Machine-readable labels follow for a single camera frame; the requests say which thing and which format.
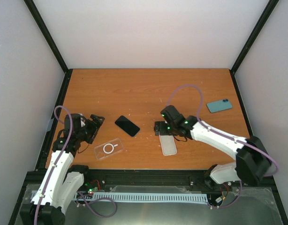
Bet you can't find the white phone case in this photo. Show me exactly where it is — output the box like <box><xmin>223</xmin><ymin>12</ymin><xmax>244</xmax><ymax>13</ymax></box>
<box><xmin>159</xmin><ymin>135</ymin><xmax>177</xmax><ymax>156</ymax></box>

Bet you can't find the teal phone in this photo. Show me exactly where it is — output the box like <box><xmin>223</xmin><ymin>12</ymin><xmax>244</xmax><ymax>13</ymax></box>
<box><xmin>206</xmin><ymin>99</ymin><xmax>232</xmax><ymax>113</ymax></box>

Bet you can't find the clear magsafe phone case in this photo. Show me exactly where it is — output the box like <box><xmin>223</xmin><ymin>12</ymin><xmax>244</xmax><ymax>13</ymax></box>
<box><xmin>94</xmin><ymin>138</ymin><xmax>124</xmax><ymax>160</ymax></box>

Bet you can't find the black aluminium frame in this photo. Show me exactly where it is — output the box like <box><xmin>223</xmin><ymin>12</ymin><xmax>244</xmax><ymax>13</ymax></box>
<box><xmin>9</xmin><ymin>0</ymin><xmax>288</xmax><ymax>225</ymax></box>

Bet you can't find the green led circuit board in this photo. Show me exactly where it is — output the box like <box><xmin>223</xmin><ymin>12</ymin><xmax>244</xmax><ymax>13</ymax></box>
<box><xmin>85</xmin><ymin>183</ymin><xmax>100</xmax><ymax>194</ymax></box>

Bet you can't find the light blue cable duct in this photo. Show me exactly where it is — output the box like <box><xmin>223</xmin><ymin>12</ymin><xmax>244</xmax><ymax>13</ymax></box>
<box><xmin>85</xmin><ymin>192</ymin><xmax>208</xmax><ymax>204</ymax></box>

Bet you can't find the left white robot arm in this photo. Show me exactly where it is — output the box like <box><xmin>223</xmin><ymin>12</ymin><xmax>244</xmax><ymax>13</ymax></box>
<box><xmin>20</xmin><ymin>113</ymin><xmax>105</xmax><ymax>225</ymax></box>

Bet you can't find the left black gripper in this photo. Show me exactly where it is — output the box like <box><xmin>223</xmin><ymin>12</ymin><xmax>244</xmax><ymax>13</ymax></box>
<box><xmin>76</xmin><ymin>114</ymin><xmax>105</xmax><ymax>144</ymax></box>

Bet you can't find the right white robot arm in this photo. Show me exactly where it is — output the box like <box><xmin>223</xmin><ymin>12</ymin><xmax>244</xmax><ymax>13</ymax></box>
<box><xmin>154</xmin><ymin>105</ymin><xmax>273</xmax><ymax>186</ymax></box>

